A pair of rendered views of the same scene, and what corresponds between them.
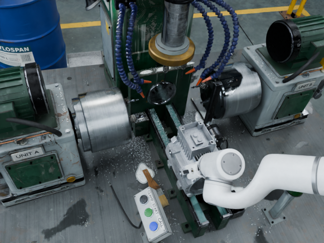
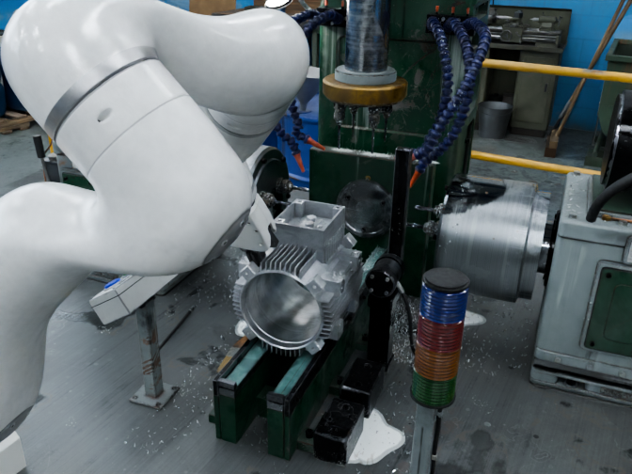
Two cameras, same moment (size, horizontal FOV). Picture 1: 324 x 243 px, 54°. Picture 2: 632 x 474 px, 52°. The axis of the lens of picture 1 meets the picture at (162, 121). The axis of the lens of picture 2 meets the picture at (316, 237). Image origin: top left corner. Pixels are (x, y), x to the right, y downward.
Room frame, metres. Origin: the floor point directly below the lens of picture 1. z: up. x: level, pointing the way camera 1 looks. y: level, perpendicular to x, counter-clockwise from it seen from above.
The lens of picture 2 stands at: (0.00, -0.94, 1.62)
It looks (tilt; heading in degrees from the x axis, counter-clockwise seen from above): 25 degrees down; 47
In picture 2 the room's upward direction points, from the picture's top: 1 degrees clockwise
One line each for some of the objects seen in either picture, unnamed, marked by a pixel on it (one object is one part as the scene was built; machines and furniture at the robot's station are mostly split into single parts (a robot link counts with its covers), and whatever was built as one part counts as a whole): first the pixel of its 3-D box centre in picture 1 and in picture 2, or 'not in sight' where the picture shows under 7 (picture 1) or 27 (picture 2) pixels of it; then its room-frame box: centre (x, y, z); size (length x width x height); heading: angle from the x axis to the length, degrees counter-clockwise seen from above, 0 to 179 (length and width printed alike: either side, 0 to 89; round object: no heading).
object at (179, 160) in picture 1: (196, 162); (301, 285); (0.70, -0.15, 1.02); 0.20 x 0.19 x 0.19; 27
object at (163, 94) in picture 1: (161, 94); (365, 210); (1.06, 0.02, 1.02); 0.15 x 0.02 x 0.15; 115
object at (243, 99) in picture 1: (233, 89); (503, 239); (1.12, -0.32, 1.04); 0.41 x 0.25 x 0.25; 115
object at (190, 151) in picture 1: (195, 140); (308, 231); (0.74, -0.14, 1.11); 0.12 x 0.11 x 0.07; 27
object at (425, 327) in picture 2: not in sight; (440, 326); (0.62, -0.53, 1.14); 0.06 x 0.06 x 0.04
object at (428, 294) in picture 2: not in sight; (444, 297); (0.62, -0.53, 1.19); 0.06 x 0.06 x 0.04
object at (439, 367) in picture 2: not in sight; (436, 355); (0.62, -0.53, 1.10); 0.06 x 0.06 x 0.04
